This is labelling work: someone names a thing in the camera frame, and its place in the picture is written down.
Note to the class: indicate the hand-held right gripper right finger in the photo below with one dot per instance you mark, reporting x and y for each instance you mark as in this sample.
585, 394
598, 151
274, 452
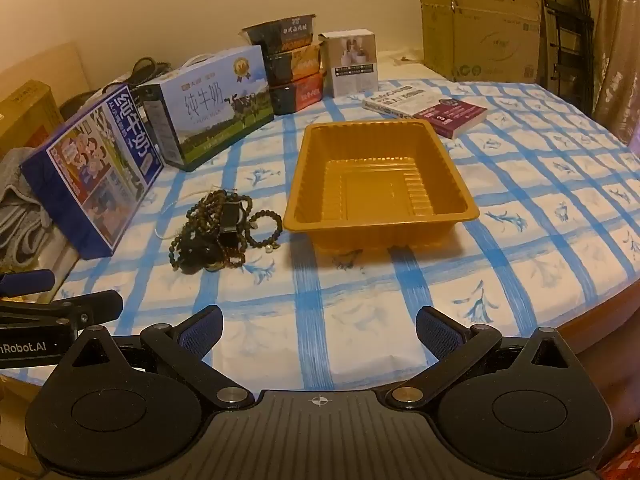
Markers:
437, 332

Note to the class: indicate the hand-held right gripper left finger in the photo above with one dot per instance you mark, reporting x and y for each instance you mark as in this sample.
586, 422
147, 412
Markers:
205, 330

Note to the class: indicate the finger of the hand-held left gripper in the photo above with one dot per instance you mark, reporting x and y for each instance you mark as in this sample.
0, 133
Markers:
95, 305
30, 281

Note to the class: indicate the yellow plastic tray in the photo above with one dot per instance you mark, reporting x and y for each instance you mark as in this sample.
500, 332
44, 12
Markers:
350, 195

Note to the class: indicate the grey cloth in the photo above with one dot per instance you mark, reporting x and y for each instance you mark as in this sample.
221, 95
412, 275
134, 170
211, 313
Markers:
20, 210

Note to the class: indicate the blue cartoon milk carton box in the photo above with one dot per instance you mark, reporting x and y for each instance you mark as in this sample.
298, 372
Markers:
90, 185

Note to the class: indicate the blue checked tablecloth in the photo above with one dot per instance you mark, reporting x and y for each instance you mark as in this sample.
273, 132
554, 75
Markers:
525, 220

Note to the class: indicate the brown cardboard box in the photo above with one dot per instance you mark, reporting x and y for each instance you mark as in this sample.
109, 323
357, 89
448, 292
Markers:
25, 115

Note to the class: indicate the dark round container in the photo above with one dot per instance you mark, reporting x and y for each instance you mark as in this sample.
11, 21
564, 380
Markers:
80, 102

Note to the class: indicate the purple book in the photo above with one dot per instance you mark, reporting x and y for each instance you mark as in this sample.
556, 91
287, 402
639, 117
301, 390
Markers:
452, 116

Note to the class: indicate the cow print milk carton box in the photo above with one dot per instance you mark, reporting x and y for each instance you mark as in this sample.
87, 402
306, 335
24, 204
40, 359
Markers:
215, 105

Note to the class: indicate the red printed cloth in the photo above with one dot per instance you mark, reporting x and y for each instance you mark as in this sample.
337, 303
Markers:
622, 465

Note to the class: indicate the white book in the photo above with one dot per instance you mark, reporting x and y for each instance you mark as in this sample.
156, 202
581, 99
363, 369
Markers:
395, 100

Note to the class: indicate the red instant food bowl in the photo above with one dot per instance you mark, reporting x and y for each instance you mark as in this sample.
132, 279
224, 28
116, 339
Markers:
297, 94

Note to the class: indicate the small white product box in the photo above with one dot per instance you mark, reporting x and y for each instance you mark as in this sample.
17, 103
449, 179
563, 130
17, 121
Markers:
350, 65

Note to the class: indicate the orange instant food bowl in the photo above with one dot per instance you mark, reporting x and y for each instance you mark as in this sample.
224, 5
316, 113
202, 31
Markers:
295, 62

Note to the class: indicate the large open cardboard box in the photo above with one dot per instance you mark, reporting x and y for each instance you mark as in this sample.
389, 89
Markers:
480, 30

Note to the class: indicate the black folding ladder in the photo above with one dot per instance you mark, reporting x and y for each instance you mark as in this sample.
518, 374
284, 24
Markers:
567, 25

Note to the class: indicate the patterned curtain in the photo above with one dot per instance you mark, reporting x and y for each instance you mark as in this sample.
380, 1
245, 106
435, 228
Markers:
617, 50

